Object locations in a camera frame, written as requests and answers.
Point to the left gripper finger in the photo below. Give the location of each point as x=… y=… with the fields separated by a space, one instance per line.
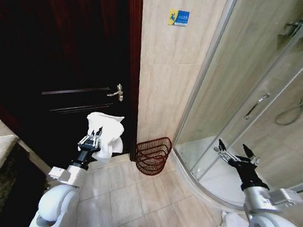
x=87 y=139
x=98 y=139

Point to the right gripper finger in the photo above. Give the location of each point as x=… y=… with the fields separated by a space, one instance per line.
x=252 y=156
x=226 y=154

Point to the white used towel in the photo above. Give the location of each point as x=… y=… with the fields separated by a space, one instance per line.
x=108 y=139

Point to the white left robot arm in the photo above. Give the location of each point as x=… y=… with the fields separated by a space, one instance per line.
x=57 y=198

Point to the white shower tray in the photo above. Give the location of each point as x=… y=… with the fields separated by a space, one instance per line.
x=209 y=183

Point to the dark wooden door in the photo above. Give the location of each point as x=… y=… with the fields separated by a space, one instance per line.
x=56 y=42

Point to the glass shower enclosure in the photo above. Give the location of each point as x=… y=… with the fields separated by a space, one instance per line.
x=240 y=81

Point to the reddish wooden door frame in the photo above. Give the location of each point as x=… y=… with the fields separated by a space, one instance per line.
x=134 y=63

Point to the chrome shower wall fixture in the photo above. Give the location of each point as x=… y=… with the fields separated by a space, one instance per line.
x=302 y=28

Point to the blue yellow wall sign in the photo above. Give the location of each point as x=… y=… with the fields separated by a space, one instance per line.
x=178 y=17

